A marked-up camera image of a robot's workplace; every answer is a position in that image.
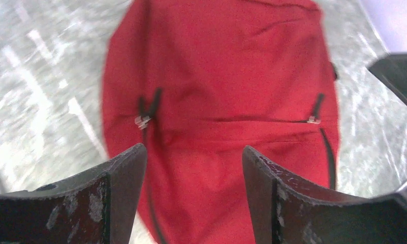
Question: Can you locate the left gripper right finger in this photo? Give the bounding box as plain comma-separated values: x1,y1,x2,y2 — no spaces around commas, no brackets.
242,146,407,244

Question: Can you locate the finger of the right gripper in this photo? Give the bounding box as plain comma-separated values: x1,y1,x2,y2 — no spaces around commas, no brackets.
367,52,407,105

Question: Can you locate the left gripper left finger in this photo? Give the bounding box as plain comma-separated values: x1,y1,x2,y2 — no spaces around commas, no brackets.
0,143,147,243

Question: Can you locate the red student backpack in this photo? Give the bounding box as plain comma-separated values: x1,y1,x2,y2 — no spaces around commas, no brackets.
102,1,339,243

